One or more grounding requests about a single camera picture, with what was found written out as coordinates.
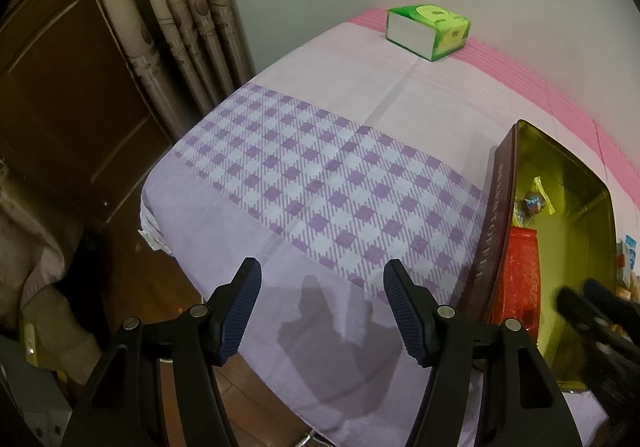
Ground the yellow wrapped candy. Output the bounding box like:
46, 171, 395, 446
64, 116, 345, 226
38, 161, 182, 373
515, 176, 557, 218

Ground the beige patterned curtain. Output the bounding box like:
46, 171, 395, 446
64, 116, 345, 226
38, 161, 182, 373
70, 0, 256, 138

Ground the beige cloth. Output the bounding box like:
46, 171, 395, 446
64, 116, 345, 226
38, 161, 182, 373
0, 162, 106, 383

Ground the red snack packet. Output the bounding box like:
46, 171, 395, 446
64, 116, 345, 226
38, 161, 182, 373
492, 226, 542, 343

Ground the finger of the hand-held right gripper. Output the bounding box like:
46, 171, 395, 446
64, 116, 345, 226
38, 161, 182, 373
556, 286, 617, 349
582, 278, 640, 334

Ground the brown wooden door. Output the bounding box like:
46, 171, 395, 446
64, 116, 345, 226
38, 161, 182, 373
0, 0, 176, 228

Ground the white cloth tag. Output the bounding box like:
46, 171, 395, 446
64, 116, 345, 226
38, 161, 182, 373
137, 222, 168, 253

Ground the brown tin with gold inside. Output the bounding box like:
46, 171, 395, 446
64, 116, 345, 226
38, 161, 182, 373
467, 120, 617, 393

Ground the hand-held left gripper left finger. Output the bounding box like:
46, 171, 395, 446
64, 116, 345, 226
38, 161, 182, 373
60, 257, 263, 447

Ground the purple checked pink tablecloth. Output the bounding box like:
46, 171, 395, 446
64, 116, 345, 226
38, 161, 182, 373
137, 7, 640, 447

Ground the green tissue box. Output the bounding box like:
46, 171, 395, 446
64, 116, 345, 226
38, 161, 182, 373
386, 3, 472, 62

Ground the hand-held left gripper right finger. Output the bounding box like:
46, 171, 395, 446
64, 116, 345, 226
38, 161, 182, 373
382, 258, 583, 447

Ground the blue candy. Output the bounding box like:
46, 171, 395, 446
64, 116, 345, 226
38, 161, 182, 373
617, 236, 640, 285

